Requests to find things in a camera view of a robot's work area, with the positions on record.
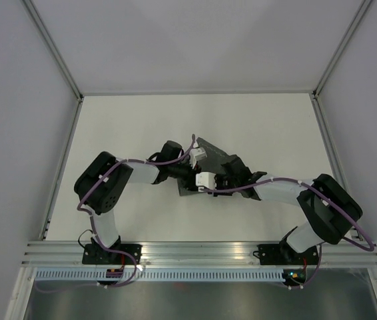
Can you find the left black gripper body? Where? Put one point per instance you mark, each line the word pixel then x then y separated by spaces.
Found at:
pixel 184 172

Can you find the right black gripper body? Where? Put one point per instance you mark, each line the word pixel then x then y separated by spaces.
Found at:
pixel 222 180

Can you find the grey cloth napkin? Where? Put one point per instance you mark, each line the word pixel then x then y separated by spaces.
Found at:
pixel 215 157

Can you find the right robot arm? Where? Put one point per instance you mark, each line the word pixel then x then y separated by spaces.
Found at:
pixel 329 210

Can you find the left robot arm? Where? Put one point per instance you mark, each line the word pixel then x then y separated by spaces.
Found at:
pixel 103 182

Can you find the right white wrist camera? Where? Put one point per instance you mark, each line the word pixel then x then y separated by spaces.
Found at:
pixel 205 181

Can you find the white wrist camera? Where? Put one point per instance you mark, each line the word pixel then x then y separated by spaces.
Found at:
pixel 195 155
pixel 205 181

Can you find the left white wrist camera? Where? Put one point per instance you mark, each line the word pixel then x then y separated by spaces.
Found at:
pixel 195 155

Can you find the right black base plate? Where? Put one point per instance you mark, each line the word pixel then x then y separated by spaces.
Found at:
pixel 271 255

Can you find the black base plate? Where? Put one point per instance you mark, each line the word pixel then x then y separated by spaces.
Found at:
pixel 271 255
pixel 94 255

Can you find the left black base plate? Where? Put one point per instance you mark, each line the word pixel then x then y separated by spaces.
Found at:
pixel 94 255

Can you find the white slotted cable duct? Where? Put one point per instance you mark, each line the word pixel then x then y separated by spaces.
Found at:
pixel 164 274

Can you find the aluminium front rail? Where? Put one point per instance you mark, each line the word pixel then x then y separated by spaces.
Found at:
pixel 191 254

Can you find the right aluminium frame post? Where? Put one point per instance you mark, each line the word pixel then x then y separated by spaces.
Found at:
pixel 343 44

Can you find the aluminium frame post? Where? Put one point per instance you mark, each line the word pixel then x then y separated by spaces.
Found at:
pixel 53 49
pixel 343 44

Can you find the left aluminium frame post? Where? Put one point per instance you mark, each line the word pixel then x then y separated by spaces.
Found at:
pixel 53 49

